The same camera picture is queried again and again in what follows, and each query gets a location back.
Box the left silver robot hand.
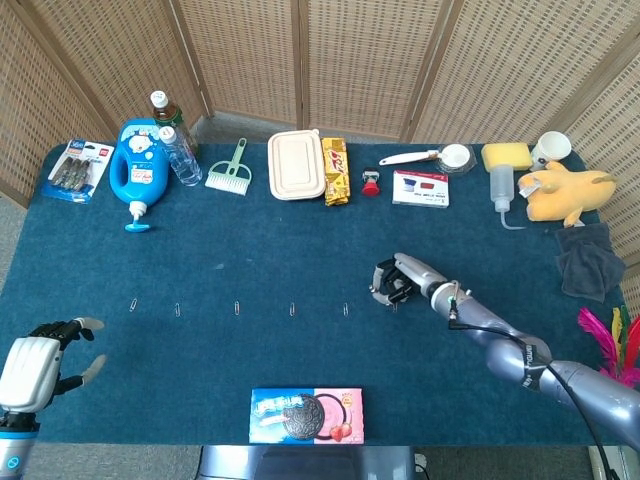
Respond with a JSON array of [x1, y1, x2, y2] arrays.
[[0, 315, 108, 416]]

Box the white paper cup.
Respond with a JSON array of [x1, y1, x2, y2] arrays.
[[529, 130, 573, 171]]

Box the beige lunch box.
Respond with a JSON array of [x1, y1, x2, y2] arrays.
[[266, 128, 327, 202]]

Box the colourful feather shuttlecock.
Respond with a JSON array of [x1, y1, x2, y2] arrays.
[[577, 304, 640, 389]]

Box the white box red blue print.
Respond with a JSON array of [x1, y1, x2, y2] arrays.
[[391, 169, 450, 208]]

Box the translucent squeeze bottle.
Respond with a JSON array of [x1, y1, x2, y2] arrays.
[[488, 163, 527, 231]]

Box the dark grey cloth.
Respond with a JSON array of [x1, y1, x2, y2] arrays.
[[554, 222, 627, 304]]

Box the blue blister pack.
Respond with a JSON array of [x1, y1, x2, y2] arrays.
[[41, 138, 116, 205]]

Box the yellow plush toy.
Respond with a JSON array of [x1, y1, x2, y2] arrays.
[[517, 159, 620, 229]]

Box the woven folding screen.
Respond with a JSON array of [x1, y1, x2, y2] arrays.
[[0, 0, 640, 321]]

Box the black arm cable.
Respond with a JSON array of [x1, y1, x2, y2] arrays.
[[447, 312, 614, 480]]

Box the yellow biscuit pack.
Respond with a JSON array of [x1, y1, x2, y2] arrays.
[[320, 137, 351, 207]]

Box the green hand brush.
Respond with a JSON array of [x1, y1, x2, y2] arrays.
[[204, 137, 253, 196]]

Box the blue detergent bottle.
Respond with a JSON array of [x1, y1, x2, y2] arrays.
[[109, 117, 174, 235]]

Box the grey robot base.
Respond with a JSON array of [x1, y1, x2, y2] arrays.
[[197, 443, 419, 480]]

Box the clear water bottle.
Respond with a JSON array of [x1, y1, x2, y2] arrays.
[[158, 125, 204, 188]]

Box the white cup in glass dish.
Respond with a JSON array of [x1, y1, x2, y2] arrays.
[[434, 143, 475, 175]]

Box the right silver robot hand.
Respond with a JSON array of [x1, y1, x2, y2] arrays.
[[368, 252, 449, 307]]

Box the yellow sponge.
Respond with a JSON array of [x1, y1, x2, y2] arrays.
[[480, 142, 534, 171]]

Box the Oreo cookie box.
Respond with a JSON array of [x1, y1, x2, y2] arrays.
[[248, 386, 365, 445]]

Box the green tea bottle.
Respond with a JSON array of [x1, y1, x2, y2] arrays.
[[150, 90, 200, 154]]

